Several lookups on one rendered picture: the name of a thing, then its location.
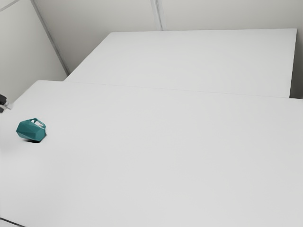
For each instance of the teal faceted mug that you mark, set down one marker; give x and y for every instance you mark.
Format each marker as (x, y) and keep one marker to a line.
(28, 131)

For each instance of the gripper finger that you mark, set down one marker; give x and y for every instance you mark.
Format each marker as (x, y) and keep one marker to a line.
(2, 99)
(1, 110)

